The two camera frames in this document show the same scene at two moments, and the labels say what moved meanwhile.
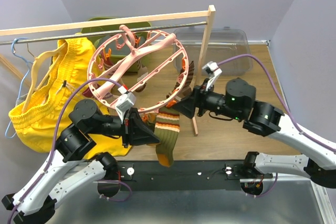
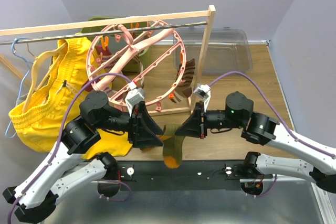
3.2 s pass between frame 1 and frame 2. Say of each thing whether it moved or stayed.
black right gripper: moved
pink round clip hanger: moved
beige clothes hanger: stayed
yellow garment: stayed
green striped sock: moved
